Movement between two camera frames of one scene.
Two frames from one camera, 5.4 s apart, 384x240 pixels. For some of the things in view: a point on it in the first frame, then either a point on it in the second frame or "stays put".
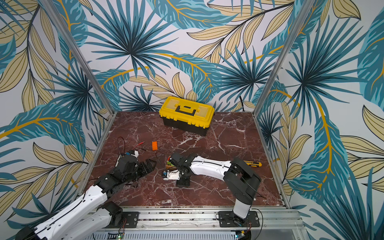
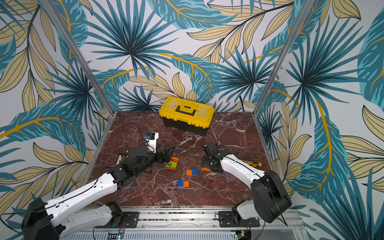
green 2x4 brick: x=168 y=162 stays put
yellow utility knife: x=253 y=164 stays put
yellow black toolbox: x=191 y=116 stays put
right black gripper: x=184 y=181 → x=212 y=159
